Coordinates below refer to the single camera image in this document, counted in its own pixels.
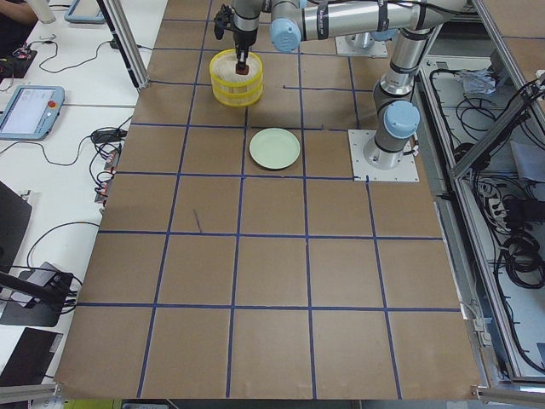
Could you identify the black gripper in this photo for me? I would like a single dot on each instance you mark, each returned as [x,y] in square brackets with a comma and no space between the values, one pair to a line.
[243,37]

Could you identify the brown bun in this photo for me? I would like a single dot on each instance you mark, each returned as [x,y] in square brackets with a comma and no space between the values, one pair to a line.
[242,69]

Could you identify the yellow top steamer layer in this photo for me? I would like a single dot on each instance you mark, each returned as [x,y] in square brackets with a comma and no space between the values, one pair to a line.
[224,76]

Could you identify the yellow steamer layer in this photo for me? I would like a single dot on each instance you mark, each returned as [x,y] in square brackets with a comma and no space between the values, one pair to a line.
[234,97]
[224,76]

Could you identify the mint green plate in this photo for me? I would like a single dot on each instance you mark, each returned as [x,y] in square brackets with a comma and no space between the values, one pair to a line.
[274,148]

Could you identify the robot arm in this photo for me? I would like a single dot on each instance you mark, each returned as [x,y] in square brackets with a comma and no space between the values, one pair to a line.
[293,22]

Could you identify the person forearm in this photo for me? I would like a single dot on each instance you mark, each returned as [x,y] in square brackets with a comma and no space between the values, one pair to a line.
[21,13]

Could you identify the yellow bottom steamer layer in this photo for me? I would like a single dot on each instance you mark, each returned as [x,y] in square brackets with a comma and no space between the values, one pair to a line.
[234,97]

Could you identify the black laptop power brick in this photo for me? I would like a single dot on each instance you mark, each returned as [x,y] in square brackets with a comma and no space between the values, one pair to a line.
[108,136]

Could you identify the blue teach pendant far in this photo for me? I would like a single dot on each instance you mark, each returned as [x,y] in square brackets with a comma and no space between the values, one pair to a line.
[84,12]

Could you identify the blue teach pendant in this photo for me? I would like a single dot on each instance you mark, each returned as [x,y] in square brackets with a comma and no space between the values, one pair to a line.
[31,112]
[84,12]

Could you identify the white cup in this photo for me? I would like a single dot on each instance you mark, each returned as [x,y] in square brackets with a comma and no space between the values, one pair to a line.
[42,10]

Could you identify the blue teach pendant near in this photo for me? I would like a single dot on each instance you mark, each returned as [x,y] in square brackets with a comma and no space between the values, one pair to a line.
[31,112]

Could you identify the black notebook on desk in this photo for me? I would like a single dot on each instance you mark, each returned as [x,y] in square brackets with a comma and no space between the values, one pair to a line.
[30,360]

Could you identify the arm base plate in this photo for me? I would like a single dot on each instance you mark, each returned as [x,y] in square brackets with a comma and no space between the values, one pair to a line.
[360,45]
[370,163]

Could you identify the aluminium cell frame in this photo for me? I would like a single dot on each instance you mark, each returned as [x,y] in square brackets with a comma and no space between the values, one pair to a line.
[482,88]

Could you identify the black camera stand base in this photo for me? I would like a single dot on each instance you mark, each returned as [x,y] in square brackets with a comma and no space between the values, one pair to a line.
[38,296]

